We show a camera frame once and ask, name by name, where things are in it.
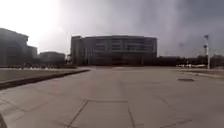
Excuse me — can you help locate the low dark building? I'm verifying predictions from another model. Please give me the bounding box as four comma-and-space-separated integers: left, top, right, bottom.
38, 51, 67, 67

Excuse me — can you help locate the low dark kerb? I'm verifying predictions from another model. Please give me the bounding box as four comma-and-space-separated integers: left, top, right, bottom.
0, 68, 91, 90

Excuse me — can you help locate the dark tall building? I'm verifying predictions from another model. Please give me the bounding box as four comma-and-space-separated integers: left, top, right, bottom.
0, 27, 39, 68

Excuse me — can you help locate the pole with cameras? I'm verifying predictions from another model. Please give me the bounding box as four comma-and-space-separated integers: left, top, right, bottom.
202, 34, 211, 70

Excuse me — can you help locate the grey paved plaza ground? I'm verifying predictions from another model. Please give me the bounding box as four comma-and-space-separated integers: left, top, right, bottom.
0, 66, 224, 128

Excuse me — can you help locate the large dark wide building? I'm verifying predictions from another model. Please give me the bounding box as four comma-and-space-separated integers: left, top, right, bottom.
69, 34, 158, 67

